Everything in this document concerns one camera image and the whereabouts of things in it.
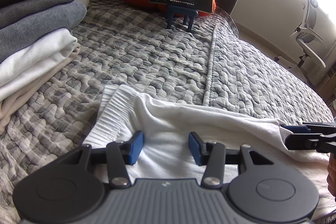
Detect white folded garment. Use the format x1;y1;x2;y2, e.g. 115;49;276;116
0;28;78;101

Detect white pants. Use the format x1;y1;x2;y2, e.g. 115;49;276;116
83;85;336;219

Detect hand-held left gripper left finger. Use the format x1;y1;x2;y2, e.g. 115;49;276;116
56;131;145;188

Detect grey checkered quilt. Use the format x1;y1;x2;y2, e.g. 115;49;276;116
0;0;336;224

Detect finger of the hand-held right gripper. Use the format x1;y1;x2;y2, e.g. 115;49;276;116
282;122;336;134
285;133;336;153

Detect blue phone stand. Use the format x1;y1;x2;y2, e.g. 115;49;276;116
166;5;198;31

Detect person's right hand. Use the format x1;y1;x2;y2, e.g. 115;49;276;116
327;156;336;198

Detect dark grey folded garment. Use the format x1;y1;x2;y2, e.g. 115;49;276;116
0;0;76;29

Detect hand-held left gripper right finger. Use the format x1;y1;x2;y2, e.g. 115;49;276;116
189;132;276;188

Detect grey office chair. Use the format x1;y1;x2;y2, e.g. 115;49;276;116
274;0;327;69

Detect beige folded garment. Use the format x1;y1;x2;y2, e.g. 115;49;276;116
0;44;82;132

